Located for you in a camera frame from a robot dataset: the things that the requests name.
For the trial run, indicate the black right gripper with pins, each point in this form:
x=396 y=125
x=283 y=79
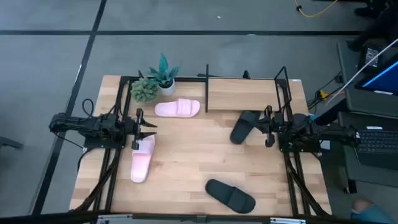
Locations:
x=270 y=124

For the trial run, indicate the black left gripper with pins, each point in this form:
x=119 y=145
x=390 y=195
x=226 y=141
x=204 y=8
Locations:
x=133 y=129

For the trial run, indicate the black slide sandal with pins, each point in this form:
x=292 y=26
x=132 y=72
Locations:
x=230 y=196
x=241 y=132

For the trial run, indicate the pink slide sandal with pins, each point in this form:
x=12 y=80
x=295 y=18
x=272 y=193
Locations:
x=177 y=108
x=140 y=165

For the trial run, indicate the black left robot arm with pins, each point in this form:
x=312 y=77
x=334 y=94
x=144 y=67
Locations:
x=77 y=124

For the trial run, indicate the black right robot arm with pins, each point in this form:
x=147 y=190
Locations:
x=326 y=135

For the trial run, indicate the round green plant patterned pot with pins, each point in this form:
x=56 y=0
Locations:
x=144 y=91

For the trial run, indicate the small blue object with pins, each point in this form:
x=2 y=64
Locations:
x=314 y=117

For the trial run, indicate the spiky leaf plant white pot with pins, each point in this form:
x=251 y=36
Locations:
x=163 y=73

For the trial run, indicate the white paper sheet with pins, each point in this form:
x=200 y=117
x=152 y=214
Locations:
x=325 y=144

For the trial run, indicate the yellow plug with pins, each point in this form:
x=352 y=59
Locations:
x=323 y=94

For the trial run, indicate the laptop computer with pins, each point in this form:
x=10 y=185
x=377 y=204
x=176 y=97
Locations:
x=345 y=62

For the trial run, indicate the black laptop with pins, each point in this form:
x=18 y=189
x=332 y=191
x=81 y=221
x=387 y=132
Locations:
x=379 y=143

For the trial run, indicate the thin white rod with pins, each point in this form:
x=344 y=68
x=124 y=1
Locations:
x=373 y=61

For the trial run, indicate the black device with white label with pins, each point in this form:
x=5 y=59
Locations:
x=370 y=56

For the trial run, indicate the monitor with blue screen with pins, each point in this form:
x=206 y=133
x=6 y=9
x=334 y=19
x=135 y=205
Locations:
x=385 y=79

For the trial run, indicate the dark grey chair leg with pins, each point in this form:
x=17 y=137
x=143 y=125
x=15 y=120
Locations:
x=9 y=142

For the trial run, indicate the wooden shelf with black frame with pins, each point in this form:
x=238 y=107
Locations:
x=242 y=93

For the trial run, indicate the black aluminium table frame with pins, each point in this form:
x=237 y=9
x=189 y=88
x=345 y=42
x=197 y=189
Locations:
x=125 y=79

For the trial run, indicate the silver metal bracket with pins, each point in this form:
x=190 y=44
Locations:
x=115 y=219
x=287 y=221

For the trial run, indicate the black horizontal frame beam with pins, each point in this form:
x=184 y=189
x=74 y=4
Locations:
x=186 y=217

